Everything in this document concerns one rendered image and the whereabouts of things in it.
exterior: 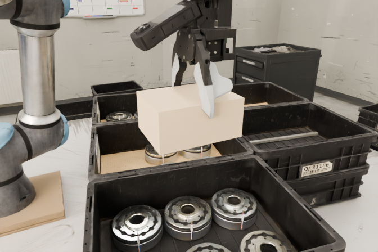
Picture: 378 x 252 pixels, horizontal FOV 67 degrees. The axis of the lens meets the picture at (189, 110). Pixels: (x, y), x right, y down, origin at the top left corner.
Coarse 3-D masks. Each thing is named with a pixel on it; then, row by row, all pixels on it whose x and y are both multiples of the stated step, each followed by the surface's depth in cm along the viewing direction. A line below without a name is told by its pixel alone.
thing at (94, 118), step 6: (96, 96) 113; (102, 96) 114; (108, 96) 114; (114, 96) 115; (96, 102) 106; (96, 108) 101; (96, 114) 95; (96, 120) 90; (120, 120) 90; (126, 120) 90
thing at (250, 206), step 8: (216, 192) 67; (224, 192) 68; (232, 192) 68; (240, 192) 67; (216, 200) 65; (248, 200) 64; (216, 208) 62; (224, 208) 62; (248, 208) 62; (224, 216) 60; (232, 216) 60; (240, 216) 60; (248, 216) 60
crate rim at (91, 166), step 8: (136, 120) 90; (96, 128) 86; (240, 144) 76; (248, 152) 71; (192, 160) 67; (200, 160) 67; (208, 160) 67; (88, 168) 64; (144, 168) 64; (152, 168) 64; (160, 168) 64; (88, 176) 61; (96, 176) 61; (104, 176) 62
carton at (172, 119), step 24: (144, 96) 50; (168, 96) 50; (192, 96) 50; (240, 96) 50; (144, 120) 51; (168, 120) 44; (192, 120) 46; (216, 120) 49; (240, 120) 51; (168, 144) 46; (192, 144) 48
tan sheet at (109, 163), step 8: (120, 152) 91; (128, 152) 91; (136, 152) 91; (144, 152) 91; (216, 152) 91; (104, 160) 87; (112, 160) 87; (120, 160) 87; (128, 160) 87; (136, 160) 87; (144, 160) 87; (176, 160) 87; (184, 160) 87; (104, 168) 82; (112, 168) 82; (120, 168) 82; (128, 168) 82; (136, 168) 82
